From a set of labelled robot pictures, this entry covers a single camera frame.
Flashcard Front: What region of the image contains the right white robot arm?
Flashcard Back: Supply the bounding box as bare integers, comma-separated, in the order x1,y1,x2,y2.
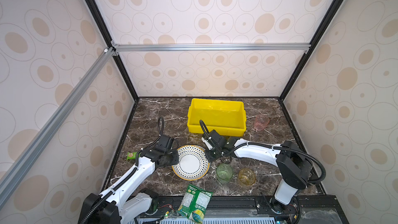
202,130,326,206

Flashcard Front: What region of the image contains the yellow glass cup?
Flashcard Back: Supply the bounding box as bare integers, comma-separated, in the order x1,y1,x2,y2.
237,168,257,188

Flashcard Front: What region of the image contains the green glass cup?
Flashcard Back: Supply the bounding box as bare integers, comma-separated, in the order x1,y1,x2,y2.
216,163,233,184

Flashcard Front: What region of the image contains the dotted yellow rim plate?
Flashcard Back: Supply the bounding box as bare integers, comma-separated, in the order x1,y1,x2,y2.
172,145,210,181

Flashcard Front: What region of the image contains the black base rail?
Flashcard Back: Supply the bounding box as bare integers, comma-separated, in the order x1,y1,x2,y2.
133,194,350,224

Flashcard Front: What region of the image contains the green snack bag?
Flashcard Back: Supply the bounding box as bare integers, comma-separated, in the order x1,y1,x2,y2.
177,184,213,224

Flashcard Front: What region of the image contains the small green packet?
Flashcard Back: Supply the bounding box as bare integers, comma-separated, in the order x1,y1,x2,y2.
126,152,137,161

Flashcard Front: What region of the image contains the pink glass cup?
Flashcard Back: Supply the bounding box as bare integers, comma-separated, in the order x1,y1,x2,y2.
254,114,269,131

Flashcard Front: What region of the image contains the horizontal aluminium frame bar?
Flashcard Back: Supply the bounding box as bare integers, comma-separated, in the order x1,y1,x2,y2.
105,43,311,54

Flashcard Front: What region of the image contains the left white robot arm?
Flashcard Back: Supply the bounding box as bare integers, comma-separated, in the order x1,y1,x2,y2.
78,134,179,224

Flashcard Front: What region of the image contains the left aluminium frame bar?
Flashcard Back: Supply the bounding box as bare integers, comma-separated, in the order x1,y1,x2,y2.
1,47,116,208

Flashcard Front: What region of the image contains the yellow plastic bin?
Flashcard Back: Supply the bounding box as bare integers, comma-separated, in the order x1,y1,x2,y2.
187,99,247,137

